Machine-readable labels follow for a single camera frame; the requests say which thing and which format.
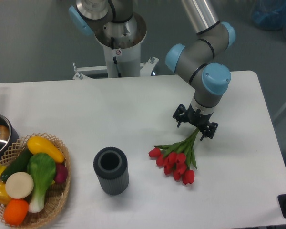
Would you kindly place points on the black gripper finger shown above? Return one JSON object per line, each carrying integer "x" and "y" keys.
{"x": 180, "y": 115}
{"x": 208, "y": 130}

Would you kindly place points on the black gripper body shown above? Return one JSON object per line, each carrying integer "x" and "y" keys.
{"x": 197, "y": 119}

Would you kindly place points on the red tulip bouquet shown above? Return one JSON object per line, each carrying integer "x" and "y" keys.
{"x": 177, "y": 159}

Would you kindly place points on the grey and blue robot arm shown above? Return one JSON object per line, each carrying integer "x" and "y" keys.
{"x": 194, "y": 64}

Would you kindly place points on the dark grey ribbed vase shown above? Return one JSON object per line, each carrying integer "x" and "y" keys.
{"x": 111, "y": 168}

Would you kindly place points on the blue plastic bag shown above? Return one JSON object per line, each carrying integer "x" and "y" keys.
{"x": 269, "y": 15}

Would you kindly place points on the red radish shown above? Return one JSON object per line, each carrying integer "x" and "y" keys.
{"x": 61, "y": 174}

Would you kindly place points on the woven wicker basket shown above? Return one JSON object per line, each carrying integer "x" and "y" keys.
{"x": 56, "y": 195}

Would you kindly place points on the yellow squash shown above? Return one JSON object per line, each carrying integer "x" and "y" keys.
{"x": 38, "y": 144}

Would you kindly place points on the green bok choy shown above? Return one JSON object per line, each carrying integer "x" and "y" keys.
{"x": 42, "y": 169}

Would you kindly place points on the dark green cucumber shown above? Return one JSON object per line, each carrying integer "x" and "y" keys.
{"x": 17, "y": 165}

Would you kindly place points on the beige round disc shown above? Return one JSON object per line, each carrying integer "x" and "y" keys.
{"x": 19, "y": 185}

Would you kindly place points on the orange fruit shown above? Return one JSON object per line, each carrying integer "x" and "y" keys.
{"x": 15, "y": 212}

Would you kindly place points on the yellow bell pepper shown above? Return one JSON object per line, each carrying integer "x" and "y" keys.
{"x": 4, "y": 197}

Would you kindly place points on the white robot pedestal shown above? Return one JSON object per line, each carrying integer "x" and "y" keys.
{"x": 121, "y": 43}

